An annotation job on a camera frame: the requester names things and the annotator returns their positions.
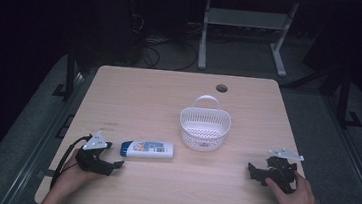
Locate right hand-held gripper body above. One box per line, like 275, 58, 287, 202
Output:
261, 145, 306, 196

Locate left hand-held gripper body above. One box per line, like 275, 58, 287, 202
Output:
73, 128, 119, 177

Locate white bottle with blue cap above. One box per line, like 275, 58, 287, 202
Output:
119, 138, 176, 163

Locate white plastic slatted basket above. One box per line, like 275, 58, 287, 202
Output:
177, 92, 235, 155

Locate person's left hand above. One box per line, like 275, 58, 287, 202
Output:
48, 150, 99, 204

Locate person's right hand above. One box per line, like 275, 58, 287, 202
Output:
263, 168, 321, 204

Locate black metal stand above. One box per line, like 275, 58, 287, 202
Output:
52, 45, 82, 101

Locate dark round table grommet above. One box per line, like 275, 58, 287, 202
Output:
215, 83, 229, 94

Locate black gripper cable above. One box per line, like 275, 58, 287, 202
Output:
49, 131, 93, 192

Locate black floor cables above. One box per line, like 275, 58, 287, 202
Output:
136, 34, 201, 74

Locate white metal desk frame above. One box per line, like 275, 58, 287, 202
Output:
196, 0, 301, 80

